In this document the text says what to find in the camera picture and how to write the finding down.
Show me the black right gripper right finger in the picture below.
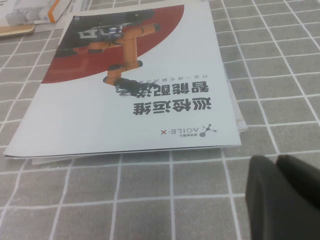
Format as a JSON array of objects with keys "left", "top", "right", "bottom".
[{"left": 276, "top": 154, "right": 320, "bottom": 209}]

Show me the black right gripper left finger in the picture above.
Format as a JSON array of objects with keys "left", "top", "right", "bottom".
[{"left": 246, "top": 154, "right": 320, "bottom": 240}]

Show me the white paper stack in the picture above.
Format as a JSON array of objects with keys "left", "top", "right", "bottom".
[{"left": 4, "top": 67, "right": 248, "bottom": 166}]

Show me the grey checked tablecloth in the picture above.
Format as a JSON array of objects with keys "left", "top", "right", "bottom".
[{"left": 0, "top": 0, "right": 320, "bottom": 240}]

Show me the white red robot brochure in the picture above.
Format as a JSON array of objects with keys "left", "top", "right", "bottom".
[{"left": 4, "top": 0, "right": 242, "bottom": 160}]

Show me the thin white booklet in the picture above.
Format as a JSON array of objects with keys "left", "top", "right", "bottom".
[{"left": 32, "top": 0, "right": 86, "bottom": 31}]

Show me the white orange ROS book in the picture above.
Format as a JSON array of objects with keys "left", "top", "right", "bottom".
[{"left": 0, "top": 0, "right": 68, "bottom": 26}]

